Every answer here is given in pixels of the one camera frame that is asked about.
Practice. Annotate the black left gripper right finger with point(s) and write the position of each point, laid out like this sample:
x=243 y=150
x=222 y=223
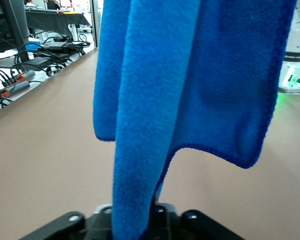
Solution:
x=202 y=225

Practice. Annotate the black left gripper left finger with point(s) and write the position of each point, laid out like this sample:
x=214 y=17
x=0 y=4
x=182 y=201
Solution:
x=65 y=225

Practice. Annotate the blue microfibre towel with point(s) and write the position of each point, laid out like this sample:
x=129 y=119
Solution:
x=150 y=100

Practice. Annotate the grey power strip orange switches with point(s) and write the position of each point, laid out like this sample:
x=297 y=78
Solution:
x=15 y=88
x=27 y=74

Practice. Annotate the flat black power brick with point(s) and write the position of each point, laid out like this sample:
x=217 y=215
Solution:
x=62 y=45

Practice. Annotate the small blue box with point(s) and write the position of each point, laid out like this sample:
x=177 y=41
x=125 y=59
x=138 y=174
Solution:
x=33 y=46

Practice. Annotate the table with black cloth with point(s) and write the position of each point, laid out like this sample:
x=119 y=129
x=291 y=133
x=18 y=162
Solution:
x=55 y=21

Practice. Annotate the grey metal column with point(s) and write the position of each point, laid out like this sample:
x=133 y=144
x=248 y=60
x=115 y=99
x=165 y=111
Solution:
x=95 y=22

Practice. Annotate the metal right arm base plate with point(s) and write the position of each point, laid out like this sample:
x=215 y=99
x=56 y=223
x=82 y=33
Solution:
x=295 y=90

